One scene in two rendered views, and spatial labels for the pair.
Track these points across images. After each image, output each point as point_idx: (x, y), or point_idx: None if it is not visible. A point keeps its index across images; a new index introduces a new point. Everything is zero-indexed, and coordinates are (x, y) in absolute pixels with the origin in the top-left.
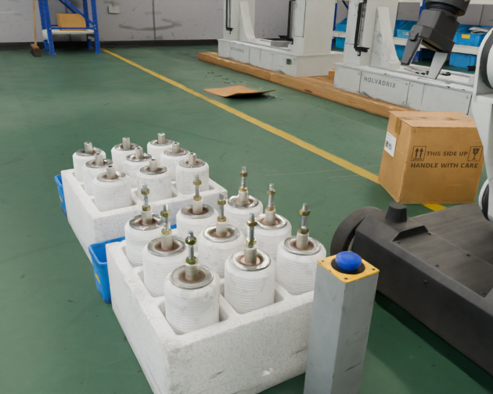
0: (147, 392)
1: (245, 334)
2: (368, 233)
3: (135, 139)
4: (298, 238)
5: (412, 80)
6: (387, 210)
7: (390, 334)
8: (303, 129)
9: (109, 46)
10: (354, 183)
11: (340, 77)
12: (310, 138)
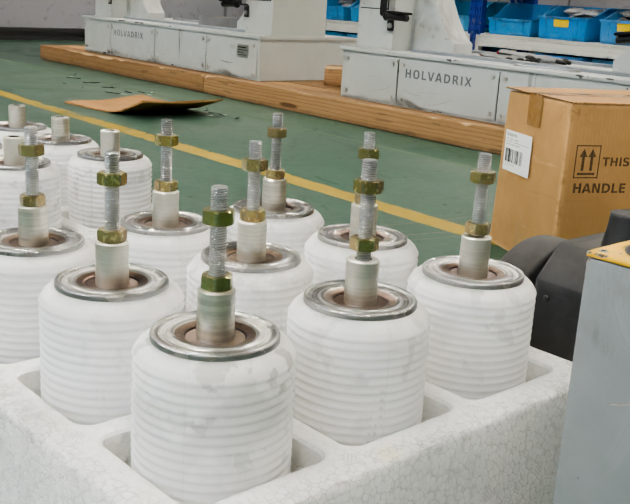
0: None
1: (376, 500)
2: (573, 281)
3: None
4: (467, 249)
5: (504, 68)
6: (608, 227)
7: None
8: (299, 162)
9: None
10: (442, 244)
11: (354, 75)
12: (320, 176)
